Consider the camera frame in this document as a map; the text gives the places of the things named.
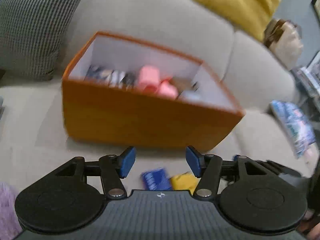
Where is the clear acrylic box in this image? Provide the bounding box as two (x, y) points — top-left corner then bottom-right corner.
(178, 89), (202, 102)

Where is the brown cardboard cube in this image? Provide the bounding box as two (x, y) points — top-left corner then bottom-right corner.
(170, 77), (197, 94)

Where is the pink spray bottle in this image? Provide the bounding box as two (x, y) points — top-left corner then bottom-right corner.
(156, 79), (178, 99)

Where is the plaid black box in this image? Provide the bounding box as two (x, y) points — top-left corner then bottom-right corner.
(106, 70), (136, 90)

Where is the photo card box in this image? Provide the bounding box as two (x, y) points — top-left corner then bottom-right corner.
(85, 65), (111, 81)

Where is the right hand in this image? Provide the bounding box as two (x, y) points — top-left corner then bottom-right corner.
(297, 212), (320, 240)

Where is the yellow tape measure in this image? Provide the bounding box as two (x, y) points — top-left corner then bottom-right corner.
(170, 172), (200, 194)

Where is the blue tin case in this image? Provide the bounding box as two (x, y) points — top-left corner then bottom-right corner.
(141, 167), (172, 191)

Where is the orange cardboard box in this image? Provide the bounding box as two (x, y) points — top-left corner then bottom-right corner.
(62, 31), (245, 152)

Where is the purple fluffy blanket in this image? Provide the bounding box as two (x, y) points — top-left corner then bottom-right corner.
(0, 183), (22, 240)

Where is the stack of magazines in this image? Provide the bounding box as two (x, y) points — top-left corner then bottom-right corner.
(292, 53), (319, 100)

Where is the cream mini suitcase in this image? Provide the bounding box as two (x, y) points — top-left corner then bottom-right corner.
(264, 18), (304, 71)

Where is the yellow cushion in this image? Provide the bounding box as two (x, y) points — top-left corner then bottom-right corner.
(193, 0), (281, 42)

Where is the houndstooth cushion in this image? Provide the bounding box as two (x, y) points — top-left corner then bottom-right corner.
(1, 0), (81, 81)

